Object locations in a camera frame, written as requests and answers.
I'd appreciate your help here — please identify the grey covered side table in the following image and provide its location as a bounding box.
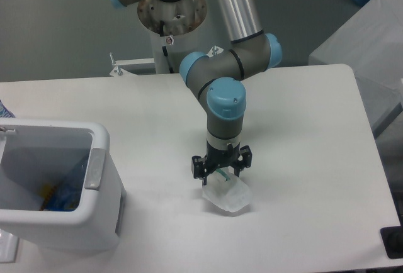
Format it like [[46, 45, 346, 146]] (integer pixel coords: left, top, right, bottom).
[[308, 0, 402, 136]]

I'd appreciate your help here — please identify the clear plastic sheet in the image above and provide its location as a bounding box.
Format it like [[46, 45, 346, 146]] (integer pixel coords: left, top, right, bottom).
[[0, 230, 19, 264]]

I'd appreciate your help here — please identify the white plastic trash can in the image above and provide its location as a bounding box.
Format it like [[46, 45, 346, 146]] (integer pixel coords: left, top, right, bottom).
[[1, 118, 126, 250]]

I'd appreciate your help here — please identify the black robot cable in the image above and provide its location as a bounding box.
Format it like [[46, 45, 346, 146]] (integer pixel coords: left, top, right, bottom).
[[159, 19, 175, 74]]

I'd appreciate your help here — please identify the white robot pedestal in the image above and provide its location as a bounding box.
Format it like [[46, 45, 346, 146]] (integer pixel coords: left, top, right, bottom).
[[137, 0, 208, 74]]

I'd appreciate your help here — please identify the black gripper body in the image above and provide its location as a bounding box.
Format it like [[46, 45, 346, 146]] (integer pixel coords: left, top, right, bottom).
[[205, 143, 240, 170]]

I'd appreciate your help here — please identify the clear plastic wrapper bag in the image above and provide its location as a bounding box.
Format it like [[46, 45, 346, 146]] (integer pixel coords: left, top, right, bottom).
[[202, 168, 252, 213]]

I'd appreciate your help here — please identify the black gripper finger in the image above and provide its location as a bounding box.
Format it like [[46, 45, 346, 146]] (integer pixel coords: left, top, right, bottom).
[[191, 155, 212, 186], [232, 145, 253, 176]]

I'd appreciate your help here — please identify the clear plastic water bottle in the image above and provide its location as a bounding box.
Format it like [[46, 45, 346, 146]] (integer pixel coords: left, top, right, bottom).
[[59, 154, 89, 192]]

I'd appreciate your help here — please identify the black device at edge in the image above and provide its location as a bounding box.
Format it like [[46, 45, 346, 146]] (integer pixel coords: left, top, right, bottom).
[[380, 226, 402, 259]]

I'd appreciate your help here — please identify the blue yellow snack package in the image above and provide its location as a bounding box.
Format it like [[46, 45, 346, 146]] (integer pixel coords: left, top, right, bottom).
[[39, 184, 81, 212]]

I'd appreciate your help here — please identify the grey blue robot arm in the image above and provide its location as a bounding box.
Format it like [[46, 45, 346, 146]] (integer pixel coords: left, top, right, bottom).
[[110, 0, 282, 181]]

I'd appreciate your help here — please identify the white pedestal base frame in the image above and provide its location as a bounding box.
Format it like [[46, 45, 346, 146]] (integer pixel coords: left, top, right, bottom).
[[109, 45, 224, 76]]

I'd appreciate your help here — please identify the blue patterned package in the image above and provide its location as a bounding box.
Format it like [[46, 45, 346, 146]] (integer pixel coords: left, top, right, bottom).
[[0, 101, 15, 118]]

